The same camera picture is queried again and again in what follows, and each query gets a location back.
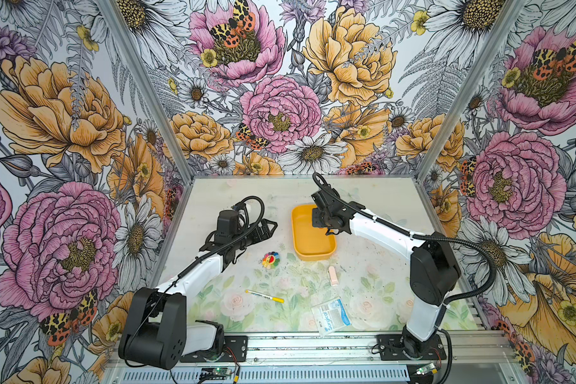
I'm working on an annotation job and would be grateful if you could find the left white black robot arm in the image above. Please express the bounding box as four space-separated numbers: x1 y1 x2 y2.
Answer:
118 219 278 371

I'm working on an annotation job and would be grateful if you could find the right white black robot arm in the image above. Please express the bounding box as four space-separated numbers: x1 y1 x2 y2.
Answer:
312 188 461 359

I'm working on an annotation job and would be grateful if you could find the yellow plastic bin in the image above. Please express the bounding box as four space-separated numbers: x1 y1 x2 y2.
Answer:
291 204 337 262

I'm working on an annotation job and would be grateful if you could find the colourful round toy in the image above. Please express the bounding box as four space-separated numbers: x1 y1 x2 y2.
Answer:
262 251 280 269

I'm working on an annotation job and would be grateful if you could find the pink small tube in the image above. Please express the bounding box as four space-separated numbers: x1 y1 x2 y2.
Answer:
328 266 339 286

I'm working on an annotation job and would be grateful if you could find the yellow white marker pen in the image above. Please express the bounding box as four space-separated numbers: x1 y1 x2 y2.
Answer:
245 290 285 304

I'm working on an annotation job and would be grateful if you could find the clear blue plastic packet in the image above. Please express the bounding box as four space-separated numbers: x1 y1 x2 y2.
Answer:
311 297 351 337

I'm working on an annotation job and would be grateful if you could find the left green circuit board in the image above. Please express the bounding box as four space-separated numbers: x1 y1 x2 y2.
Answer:
198 367 238 382

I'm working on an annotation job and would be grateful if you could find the green circuit board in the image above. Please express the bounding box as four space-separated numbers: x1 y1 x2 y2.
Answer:
414 363 438 375
198 367 238 382

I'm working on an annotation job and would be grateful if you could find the right green circuit board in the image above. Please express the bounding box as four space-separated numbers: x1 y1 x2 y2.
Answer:
414 363 438 375

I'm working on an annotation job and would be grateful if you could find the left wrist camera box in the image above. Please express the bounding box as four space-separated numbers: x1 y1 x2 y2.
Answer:
214 210 243 245

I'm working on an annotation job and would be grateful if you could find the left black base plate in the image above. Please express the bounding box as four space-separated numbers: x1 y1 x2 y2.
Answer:
179 335 249 363

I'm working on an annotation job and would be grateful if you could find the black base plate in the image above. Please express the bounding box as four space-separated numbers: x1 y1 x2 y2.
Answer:
371 333 447 361
179 335 249 363

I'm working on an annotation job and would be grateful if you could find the aluminium front rail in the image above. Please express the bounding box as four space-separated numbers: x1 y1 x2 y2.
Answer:
102 330 524 368

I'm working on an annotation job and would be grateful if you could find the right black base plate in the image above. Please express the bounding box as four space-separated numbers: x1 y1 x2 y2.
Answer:
371 333 447 361

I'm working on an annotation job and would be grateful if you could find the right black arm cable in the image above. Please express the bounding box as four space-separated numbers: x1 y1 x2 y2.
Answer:
311 172 498 384

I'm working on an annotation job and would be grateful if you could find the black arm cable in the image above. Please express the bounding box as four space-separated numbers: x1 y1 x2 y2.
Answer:
124 195 266 356
311 172 498 384

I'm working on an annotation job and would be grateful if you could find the white slotted cable duct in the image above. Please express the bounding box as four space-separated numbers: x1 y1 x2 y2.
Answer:
121 365 411 383

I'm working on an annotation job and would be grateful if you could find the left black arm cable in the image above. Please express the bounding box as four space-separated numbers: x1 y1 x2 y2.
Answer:
124 195 266 356

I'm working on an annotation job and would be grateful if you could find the right aluminium corner post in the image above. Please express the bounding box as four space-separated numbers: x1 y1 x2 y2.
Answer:
414 0 529 183

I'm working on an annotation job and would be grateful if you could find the aluminium corner post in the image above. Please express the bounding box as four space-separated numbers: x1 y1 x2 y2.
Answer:
414 0 529 183
95 0 194 186

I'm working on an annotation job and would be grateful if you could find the left aluminium corner post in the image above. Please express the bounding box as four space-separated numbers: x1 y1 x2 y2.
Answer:
95 0 194 186

